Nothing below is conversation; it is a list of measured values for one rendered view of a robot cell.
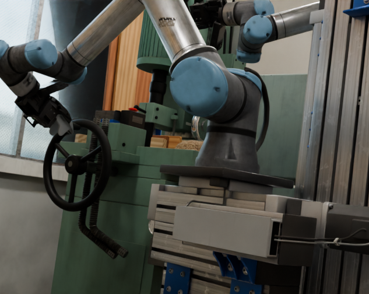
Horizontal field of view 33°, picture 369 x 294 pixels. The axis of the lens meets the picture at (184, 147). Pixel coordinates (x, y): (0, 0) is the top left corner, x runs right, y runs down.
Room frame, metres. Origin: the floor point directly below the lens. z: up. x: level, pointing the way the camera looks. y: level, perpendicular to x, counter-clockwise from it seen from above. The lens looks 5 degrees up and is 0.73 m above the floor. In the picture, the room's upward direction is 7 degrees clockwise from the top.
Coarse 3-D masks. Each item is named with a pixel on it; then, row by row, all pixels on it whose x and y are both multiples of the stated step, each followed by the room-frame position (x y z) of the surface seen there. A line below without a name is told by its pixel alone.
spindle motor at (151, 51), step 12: (192, 0) 2.17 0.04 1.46; (144, 12) 2.17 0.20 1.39; (144, 24) 2.16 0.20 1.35; (144, 36) 2.14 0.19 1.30; (156, 36) 2.12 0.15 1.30; (144, 48) 2.14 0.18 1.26; (156, 48) 2.11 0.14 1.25; (144, 60) 2.13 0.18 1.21; (156, 60) 2.11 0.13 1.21; (168, 60) 2.11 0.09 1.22; (168, 72) 2.20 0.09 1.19
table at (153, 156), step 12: (60, 144) 2.23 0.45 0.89; (72, 144) 2.20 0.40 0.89; (84, 144) 2.16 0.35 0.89; (60, 156) 2.23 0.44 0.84; (96, 156) 1.99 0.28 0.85; (120, 156) 1.93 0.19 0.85; (132, 156) 1.97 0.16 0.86; (144, 156) 1.99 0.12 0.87; (156, 156) 1.96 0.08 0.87; (168, 156) 1.93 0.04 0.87; (180, 156) 1.90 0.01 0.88; (192, 156) 1.88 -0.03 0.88
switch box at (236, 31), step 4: (236, 28) 2.34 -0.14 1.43; (236, 32) 2.34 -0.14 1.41; (236, 36) 2.33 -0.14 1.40; (232, 40) 2.34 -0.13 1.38; (236, 40) 2.33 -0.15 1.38; (232, 44) 2.34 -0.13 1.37; (236, 44) 2.33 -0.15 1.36; (232, 48) 2.34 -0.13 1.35; (236, 48) 2.33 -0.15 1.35; (232, 52) 2.34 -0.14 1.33; (236, 52) 2.33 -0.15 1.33
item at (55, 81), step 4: (52, 80) 1.81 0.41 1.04; (56, 80) 1.79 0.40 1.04; (44, 84) 1.78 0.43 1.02; (48, 84) 1.77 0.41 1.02; (52, 84) 1.76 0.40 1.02; (56, 84) 1.77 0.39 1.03; (60, 84) 1.78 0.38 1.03; (64, 84) 1.79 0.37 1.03; (40, 88) 1.74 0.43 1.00; (44, 88) 1.73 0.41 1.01; (48, 88) 1.74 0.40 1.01; (52, 88) 1.76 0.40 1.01; (56, 88) 1.77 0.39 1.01; (60, 88) 1.78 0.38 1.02; (64, 88) 1.81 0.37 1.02; (40, 92) 1.73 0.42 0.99; (44, 92) 1.73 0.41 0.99; (48, 92) 1.75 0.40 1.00; (52, 92) 1.76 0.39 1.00; (40, 96) 1.73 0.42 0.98; (44, 96) 1.74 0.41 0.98
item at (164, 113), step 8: (144, 104) 2.16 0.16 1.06; (152, 104) 2.14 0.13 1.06; (152, 112) 2.14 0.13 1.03; (160, 112) 2.17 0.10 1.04; (168, 112) 2.20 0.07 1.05; (176, 112) 2.24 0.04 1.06; (152, 120) 2.14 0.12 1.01; (160, 120) 2.17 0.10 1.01; (168, 120) 2.21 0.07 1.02; (168, 128) 2.26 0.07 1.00
